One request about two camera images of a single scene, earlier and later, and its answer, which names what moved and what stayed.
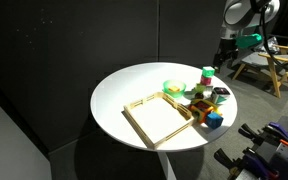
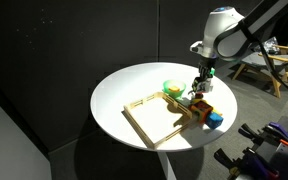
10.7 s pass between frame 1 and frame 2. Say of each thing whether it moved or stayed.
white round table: stayed
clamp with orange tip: stayed
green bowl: stayed
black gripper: moved
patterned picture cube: moved
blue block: stayed
